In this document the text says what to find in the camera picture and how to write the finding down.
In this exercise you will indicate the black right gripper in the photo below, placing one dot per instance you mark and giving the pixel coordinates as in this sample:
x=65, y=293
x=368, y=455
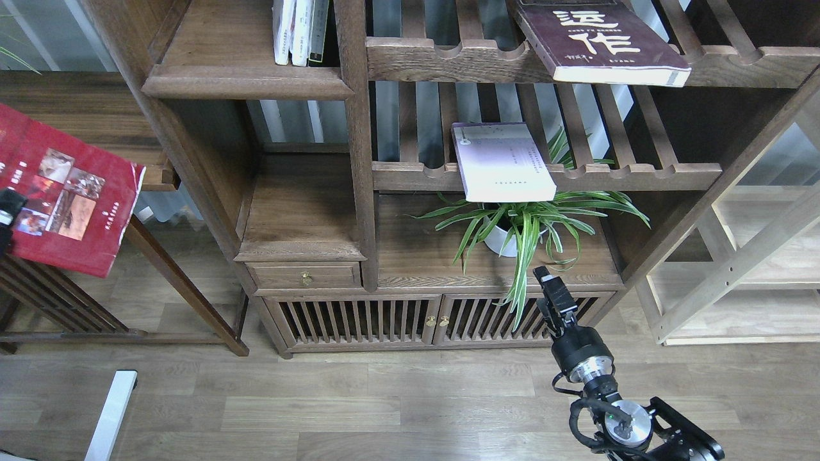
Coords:
x=579, y=351

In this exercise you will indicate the green leaves at left edge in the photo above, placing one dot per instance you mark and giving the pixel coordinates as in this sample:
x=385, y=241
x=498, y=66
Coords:
x=7, y=53

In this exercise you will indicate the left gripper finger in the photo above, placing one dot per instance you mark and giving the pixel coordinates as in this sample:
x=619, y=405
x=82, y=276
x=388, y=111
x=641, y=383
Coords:
x=12, y=203

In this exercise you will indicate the green spider plant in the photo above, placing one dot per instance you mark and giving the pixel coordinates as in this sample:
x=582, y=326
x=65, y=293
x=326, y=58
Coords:
x=566, y=213

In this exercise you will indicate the white upright book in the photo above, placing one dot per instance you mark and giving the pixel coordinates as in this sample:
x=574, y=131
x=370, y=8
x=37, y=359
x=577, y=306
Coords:
x=301, y=32
x=283, y=15

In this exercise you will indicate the dark spine upright book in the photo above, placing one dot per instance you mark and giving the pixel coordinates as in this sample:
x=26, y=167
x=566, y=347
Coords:
x=320, y=11

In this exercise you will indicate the dark wooden bookshelf cabinet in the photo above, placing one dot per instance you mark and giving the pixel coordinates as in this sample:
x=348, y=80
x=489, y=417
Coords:
x=320, y=170

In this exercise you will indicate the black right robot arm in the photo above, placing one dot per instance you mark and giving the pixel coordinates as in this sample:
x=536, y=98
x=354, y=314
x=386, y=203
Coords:
x=600, y=418

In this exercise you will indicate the red paperback book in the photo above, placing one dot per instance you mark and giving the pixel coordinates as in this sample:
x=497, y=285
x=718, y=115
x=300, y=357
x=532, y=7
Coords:
x=79, y=198

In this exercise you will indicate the white upright book middle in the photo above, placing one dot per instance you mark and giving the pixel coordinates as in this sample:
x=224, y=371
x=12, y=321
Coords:
x=301, y=32

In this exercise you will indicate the light wooden shelf unit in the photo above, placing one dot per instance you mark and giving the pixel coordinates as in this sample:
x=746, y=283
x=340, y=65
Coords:
x=759, y=281

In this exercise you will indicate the dark maroon Chinese book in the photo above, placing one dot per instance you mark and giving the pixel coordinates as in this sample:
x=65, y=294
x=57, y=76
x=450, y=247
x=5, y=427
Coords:
x=598, y=42

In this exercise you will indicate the white flat bar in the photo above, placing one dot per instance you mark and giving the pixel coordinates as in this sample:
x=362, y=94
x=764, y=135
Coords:
x=112, y=415

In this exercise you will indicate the dark wooden side table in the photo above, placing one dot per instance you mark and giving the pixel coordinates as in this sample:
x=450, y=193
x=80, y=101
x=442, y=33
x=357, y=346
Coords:
x=40, y=303

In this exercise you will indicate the pale lilac paperback book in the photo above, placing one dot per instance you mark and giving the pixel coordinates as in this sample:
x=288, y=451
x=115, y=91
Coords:
x=499, y=162

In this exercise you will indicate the white upright book left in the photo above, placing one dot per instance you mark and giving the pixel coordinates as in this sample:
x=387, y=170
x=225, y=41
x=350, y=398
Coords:
x=283, y=15

